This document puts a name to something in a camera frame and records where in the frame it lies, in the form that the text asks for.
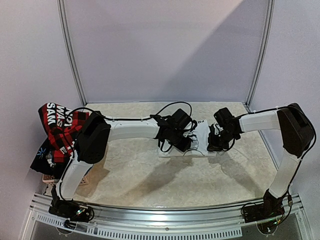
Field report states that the white and green raglan shirt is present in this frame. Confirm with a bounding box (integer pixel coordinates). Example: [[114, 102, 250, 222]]
[[158, 119, 217, 158]]

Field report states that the red black plaid garment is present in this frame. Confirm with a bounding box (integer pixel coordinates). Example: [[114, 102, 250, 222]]
[[38, 102, 90, 164]]

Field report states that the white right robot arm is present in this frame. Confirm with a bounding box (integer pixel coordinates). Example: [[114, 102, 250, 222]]
[[207, 103, 317, 199]]

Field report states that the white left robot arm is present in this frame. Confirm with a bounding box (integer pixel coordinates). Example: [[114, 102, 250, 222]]
[[51, 109, 196, 217]]

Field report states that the pink plastic laundry basket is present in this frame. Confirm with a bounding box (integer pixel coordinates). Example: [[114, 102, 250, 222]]
[[42, 173, 90, 186]]

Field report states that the black printed garment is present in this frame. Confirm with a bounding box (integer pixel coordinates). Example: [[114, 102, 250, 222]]
[[30, 138, 64, 179]]

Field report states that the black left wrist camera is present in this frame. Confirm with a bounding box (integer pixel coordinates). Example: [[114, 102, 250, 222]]
[[168, 108, 198, 132]]

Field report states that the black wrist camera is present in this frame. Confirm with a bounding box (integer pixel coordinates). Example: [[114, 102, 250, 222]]
[[168, 108, 198, 132], [213, 107, 235, 128]]

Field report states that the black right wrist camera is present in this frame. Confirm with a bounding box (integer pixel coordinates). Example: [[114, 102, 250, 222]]
[[213, 107, 235, 128]]

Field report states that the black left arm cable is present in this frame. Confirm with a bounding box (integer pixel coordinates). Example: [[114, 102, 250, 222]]
[[57, 101, 193, 153]]

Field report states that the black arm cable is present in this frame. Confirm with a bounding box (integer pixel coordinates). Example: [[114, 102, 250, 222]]
[[284, 124, 316, 201], [57, 101, 193, 153]]

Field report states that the front aluminium rail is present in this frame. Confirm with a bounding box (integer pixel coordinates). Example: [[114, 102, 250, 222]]
[[21, 193, 313, 240]]

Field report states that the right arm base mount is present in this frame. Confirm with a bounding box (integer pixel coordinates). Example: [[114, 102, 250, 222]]
[[240, 189, 293, 223]]

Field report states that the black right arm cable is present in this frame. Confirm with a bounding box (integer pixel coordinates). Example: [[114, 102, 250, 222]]
[[284, 124, 316, 201]]

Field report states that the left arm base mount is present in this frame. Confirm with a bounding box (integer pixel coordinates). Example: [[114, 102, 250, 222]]
[[48, 199, 95, 223]]

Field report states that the right aluminium frame post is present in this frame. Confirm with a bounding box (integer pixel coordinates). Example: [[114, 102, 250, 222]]
[[244, 0, 275, 109]]

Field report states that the aluminium frame post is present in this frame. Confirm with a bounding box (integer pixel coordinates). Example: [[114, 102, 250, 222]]
[[57, 0, 87, 106], [244, 0, 275, 109]]

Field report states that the left aluminium frame post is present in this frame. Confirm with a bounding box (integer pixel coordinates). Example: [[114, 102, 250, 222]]
[[57, 0, 87, 106]]

